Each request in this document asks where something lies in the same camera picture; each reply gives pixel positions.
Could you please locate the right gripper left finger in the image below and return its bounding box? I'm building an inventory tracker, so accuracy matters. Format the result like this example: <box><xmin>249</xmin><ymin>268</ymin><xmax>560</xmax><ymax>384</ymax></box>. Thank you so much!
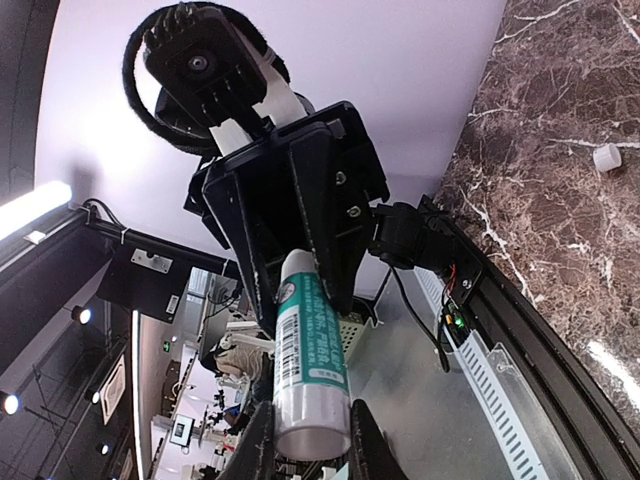
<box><xmin>217</xmin><ymin>401</ymin><xmax>275</xmax><ymax>480</ymax></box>

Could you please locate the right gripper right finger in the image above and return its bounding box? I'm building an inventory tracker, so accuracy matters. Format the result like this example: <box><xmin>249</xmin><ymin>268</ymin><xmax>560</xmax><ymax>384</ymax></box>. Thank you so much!
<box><xmin>349</xmin><ymin>399</ymin><xmax>408</xmax><ymax>480</ymax></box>

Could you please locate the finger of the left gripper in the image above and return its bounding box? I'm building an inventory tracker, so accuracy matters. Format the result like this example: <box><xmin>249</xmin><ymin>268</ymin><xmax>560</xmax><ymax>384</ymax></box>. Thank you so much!
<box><xmin>202</xmin><ymin>172</ymin><xmax>277</xmax><ymax>339</ymax></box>
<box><xmin>289</xmin><ymin>122</ymin><xmax>372</xmax><ymax>314</ymax></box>

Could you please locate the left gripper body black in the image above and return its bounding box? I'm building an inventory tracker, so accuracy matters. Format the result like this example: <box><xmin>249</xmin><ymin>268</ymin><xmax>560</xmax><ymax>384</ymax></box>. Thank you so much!
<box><xmin>189</xmin><ymin>101</ymin><xmax>390</xmax><ymax>260</ymax></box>

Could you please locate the green white glue stick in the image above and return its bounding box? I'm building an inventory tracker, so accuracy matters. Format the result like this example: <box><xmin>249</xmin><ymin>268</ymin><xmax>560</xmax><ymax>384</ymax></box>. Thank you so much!
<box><xmin>273</xmin><ymin>249</ymin><xmax>351</xmax><ymax>461</ymax></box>

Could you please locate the small grey glue cap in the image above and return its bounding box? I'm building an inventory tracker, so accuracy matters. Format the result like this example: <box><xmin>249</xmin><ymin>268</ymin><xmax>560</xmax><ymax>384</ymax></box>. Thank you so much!
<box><xmin>592</xmin><ymin>143</ymin><xmax>622</xmax><ymax>173</ymax></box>

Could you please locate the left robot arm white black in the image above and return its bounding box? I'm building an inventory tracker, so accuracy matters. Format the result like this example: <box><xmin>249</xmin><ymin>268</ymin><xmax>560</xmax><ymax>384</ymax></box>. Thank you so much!
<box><xmin>189</xmin><ymin>101</ymin><xmax>454</xmax><ymax>336</ymax></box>

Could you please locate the white slotted cable duct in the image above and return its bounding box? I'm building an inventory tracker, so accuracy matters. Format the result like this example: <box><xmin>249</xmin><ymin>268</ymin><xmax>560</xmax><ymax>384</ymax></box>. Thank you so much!
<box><xmin>412</xmin><ymin>267</ymin><xmax>551</xmax><ymax>480</ymax></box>

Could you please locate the black front table rail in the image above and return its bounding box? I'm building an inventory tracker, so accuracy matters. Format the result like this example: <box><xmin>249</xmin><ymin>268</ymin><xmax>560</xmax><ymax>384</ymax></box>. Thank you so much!
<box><xmin>419</xmin><ymin>194</ymin><xmax>640</xmax><ymax>480</ymax></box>

